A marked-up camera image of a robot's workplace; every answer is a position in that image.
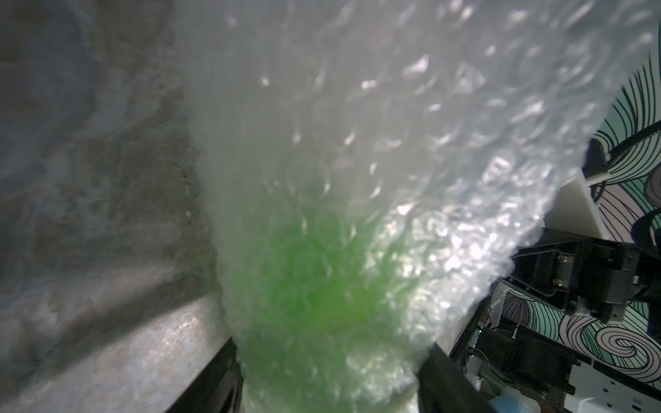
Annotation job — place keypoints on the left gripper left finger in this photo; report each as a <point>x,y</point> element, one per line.
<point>217,389</point>

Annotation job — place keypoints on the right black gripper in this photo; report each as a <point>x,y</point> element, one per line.
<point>574,328</point>

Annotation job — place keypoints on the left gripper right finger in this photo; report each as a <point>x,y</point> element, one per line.
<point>442,388</point>

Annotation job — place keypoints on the green plastic wine glass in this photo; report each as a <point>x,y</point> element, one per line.
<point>317,309</point>

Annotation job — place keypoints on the clear bubble wrap sheet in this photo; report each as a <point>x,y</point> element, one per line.
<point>450,125</point>

